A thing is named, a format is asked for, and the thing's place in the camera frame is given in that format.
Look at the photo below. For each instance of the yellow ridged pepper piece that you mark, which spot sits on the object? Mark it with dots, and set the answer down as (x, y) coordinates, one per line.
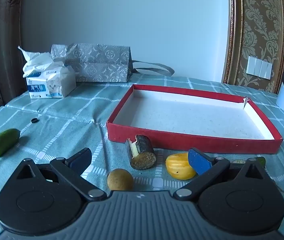
(177, 166)

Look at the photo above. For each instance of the green cucumber piece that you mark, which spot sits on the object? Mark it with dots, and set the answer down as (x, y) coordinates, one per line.
(4, 141)

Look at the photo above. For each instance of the brown longan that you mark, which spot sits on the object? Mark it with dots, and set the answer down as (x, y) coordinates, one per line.
(120, 179)

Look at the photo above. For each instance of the white wall switch panel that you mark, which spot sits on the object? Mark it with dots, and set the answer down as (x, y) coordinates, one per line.
(259, 67)

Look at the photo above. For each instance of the green checked tablecloth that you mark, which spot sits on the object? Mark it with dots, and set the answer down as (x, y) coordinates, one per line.
(69, 120)

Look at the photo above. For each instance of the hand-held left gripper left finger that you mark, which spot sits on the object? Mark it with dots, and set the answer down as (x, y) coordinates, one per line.
(81, 158)

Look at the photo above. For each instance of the round green lime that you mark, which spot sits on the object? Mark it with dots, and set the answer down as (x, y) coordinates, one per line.
(258, 160)

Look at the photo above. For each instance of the red cardboard box tray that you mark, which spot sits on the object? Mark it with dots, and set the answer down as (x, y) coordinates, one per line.
(182, 112)

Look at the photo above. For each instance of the silver patterned gift bag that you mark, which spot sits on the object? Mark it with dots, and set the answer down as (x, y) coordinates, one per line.
(101, 62)

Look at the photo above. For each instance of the white tissue pack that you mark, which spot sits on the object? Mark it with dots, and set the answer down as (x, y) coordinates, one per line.
(54, 85)

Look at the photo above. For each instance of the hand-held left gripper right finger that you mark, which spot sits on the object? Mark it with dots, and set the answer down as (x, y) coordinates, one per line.
(199, 163)

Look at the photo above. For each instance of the small black cap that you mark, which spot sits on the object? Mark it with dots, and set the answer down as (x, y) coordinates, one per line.
(34, 120)

